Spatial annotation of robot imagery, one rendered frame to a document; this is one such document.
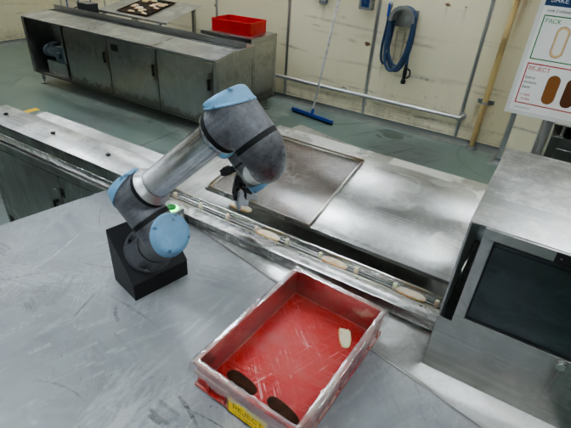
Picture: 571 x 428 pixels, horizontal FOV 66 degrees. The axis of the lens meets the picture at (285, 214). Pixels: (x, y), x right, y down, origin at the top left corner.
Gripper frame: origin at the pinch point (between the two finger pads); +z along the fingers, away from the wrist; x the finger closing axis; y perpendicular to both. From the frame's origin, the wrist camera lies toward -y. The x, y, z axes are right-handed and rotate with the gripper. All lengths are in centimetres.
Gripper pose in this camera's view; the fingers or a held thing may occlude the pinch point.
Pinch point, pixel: (241, 205)
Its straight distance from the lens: 168.1
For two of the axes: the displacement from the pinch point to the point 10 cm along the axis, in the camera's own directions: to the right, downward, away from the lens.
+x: 5.5, -4.2, 7.2
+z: -0.6, 8.4, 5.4
